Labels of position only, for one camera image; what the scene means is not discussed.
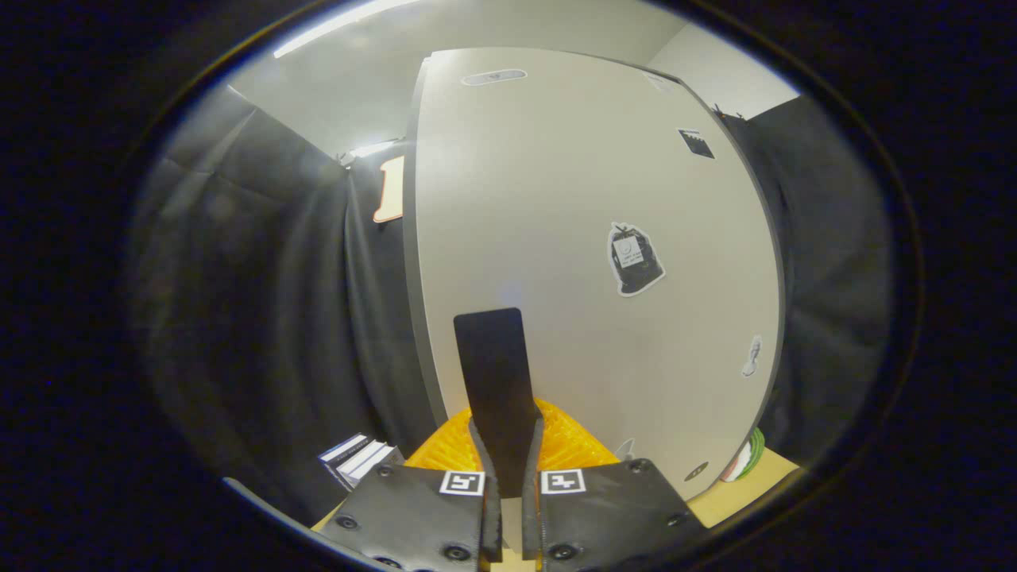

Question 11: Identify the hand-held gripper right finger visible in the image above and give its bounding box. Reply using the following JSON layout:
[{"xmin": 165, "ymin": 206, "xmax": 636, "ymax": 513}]
[{"xmin": 522, "ymin": 399, "xmax": 708, "ymax": 572}]

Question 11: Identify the dark-cover book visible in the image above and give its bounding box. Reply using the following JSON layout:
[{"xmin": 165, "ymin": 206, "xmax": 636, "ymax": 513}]
[{"xmin": 318, "ymin": 433, "xmax": 371, "ymax": 477}]

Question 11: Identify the white shoe cabinet door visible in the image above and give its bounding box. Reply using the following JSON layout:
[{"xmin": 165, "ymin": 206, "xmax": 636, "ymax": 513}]
[{"xmin": 413, "ymin": 48, "xmax": 787, "ymax": 503}]

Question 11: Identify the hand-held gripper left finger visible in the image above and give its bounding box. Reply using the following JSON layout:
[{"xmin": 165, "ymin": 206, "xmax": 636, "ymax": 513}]
[{"xmin": 318, "ymin": 407, "xmax": 504, "ymax": 572}]

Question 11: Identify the white picture-cover book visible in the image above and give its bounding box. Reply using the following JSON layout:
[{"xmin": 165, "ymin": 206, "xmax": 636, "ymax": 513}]
[{"xmin": 338, "ymin": 442, "xmax": 404, "ymax": 489}]

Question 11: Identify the black backdrop cloth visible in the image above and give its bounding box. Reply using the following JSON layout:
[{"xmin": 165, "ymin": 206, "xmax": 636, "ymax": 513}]
[{"xmin": 131, "ymin": 83, "xmax": 895, "ymax": 525}]

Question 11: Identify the green white striped object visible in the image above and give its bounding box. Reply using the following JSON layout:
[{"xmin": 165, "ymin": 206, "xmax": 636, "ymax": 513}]
[{"xmin": 721, "ymin": 427, "xmax": 766, "ymax": 483}]

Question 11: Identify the black door handle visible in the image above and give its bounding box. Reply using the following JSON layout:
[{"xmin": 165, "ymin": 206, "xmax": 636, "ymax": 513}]
[{"xmin": 454, "ymin": 308, "xmax": 543, "ymax": 497}]

